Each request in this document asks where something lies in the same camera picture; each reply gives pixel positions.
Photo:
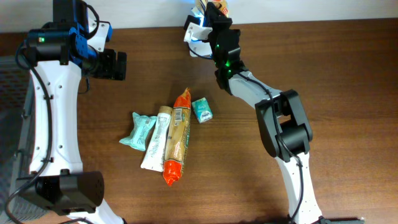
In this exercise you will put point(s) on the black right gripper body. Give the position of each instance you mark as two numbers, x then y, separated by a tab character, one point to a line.
216	20

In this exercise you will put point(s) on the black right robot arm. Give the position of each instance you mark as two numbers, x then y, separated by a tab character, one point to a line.
283	124

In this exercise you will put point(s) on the grey mesh basket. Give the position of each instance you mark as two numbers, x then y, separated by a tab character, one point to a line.
17	127

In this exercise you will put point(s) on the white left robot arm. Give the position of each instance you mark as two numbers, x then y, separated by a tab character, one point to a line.
58	56

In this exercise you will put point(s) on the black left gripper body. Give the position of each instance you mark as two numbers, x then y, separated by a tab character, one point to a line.
121	66

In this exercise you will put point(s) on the orange biscuit pack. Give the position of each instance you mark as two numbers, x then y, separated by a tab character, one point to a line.
178	138

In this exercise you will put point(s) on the white tube with tan cap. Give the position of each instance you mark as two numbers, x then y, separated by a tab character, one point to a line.
154	157

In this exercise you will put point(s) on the green tissue pack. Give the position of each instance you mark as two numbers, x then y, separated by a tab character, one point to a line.
202	110

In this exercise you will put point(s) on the mint green pack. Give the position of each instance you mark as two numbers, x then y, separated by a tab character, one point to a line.
138	136

